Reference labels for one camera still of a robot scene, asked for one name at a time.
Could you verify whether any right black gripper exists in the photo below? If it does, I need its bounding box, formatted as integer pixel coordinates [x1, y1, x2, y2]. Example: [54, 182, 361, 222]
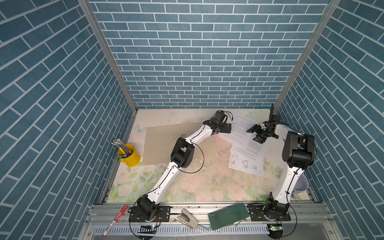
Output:
[247, 124, 275, 144]

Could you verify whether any printed text paper sheet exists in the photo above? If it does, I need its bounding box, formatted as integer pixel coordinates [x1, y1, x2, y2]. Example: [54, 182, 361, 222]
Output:
[219, 112, 257, 147]

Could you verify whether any beige cardboard folder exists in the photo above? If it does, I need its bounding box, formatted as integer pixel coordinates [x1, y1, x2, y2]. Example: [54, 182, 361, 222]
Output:
[143, 122, 219, 166]

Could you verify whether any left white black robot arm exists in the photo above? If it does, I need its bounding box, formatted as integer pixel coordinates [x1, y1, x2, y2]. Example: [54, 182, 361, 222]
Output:
[135, 110, 234, 221]

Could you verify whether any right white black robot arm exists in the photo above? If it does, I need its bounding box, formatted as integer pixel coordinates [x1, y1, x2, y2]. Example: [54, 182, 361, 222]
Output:
[247, 115, 316, 220]

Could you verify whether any diagram paper sheet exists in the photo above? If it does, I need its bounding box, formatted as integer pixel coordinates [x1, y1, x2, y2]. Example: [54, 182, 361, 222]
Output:
[229, 153, 264, 176]

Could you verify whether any lilac ceramic cup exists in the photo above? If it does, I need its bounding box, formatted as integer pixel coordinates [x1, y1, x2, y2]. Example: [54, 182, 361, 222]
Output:
[292, 174, 309, 199]

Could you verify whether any yellow pen cup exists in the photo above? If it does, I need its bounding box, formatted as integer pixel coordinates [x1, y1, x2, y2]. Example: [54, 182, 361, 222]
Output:
[118, 144, 141, 167]

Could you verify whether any coloured pens bundle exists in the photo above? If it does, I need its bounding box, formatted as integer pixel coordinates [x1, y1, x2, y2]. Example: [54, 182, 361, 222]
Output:
[112, 139, 132, 158]

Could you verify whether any grey stapler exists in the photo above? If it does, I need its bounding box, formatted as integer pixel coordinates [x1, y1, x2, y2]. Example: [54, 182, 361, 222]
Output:
[177, 209, 199, 229]

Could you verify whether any red marker pen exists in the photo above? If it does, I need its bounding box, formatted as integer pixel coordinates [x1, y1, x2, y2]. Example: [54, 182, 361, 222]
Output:
[102, 205, 128, 237]

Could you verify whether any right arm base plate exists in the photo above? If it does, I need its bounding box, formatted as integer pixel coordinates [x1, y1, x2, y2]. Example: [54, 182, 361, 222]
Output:
[246, 203, 291, 222]

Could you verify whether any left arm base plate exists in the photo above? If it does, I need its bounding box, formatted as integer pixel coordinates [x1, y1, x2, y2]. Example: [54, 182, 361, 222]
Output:
[128, 206, 171, 223]

